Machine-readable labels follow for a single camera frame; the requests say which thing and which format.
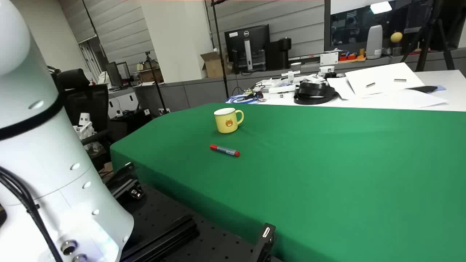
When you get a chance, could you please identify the red marker with grey barrel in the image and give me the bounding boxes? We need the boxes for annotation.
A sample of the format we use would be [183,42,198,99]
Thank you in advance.
[208,142,242,158]

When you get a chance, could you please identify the yellow mug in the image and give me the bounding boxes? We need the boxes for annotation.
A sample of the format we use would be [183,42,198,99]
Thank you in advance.
[213,106,246,135]

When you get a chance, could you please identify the thin black light pole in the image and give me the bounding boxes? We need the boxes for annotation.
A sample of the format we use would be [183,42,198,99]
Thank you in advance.
[210,0,230,100]

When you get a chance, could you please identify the black computer monitor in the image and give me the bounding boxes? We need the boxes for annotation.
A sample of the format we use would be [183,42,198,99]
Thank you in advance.
[224,23,272,74]

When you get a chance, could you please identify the black headphones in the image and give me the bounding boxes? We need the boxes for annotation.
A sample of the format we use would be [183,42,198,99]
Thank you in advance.
[293,78,339,106]

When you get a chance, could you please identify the black box device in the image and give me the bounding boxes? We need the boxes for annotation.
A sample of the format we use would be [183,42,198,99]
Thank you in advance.
[265,36,293,71]

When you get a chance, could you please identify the green table cloth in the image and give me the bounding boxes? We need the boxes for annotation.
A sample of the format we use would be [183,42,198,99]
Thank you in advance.
[109,102,466,262]

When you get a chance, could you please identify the metal table clamp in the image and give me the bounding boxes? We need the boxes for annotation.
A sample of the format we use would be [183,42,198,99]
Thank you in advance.
[103,161,144,201]

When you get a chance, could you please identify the small white labelled box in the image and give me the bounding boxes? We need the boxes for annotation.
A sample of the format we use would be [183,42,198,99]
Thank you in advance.
[319,51,339,67]

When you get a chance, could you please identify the orange red small items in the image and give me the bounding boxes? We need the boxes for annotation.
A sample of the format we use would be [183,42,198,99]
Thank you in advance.
[338,48,367,62]

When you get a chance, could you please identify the black office chair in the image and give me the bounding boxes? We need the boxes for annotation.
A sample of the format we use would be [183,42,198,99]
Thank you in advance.
[49,67,111,142]

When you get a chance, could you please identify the white paper sheet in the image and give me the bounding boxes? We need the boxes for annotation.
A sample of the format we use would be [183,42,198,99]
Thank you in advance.
[344,62,427,99]

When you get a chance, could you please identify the large dark display screen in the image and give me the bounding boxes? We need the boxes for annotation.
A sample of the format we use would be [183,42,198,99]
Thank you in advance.
[325,0,438,52]

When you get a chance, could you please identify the white grey speaker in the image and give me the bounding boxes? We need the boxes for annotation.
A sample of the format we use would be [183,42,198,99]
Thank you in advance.
[365,23,384,60]

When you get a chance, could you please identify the flat black remote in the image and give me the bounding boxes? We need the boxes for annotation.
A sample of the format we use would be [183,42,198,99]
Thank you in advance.
[409,84,440,94]

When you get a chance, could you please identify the tall black tripod stand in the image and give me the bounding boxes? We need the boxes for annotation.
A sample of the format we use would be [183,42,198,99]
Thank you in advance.
[414,0,457,73]

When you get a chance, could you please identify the black camera tripod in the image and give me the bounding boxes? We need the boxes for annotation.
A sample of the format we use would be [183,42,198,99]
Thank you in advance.
[143,49,172,115]

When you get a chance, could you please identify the black clamp bracket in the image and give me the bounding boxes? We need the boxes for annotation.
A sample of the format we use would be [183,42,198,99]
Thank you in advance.
[252,223,277,262]

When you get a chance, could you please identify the black aluminium rail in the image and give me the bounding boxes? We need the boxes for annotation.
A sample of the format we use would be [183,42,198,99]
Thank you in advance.
[121,215,201,262]

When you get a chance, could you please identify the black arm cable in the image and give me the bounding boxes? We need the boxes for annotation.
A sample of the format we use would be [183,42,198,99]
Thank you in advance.
[0,166,64,262]

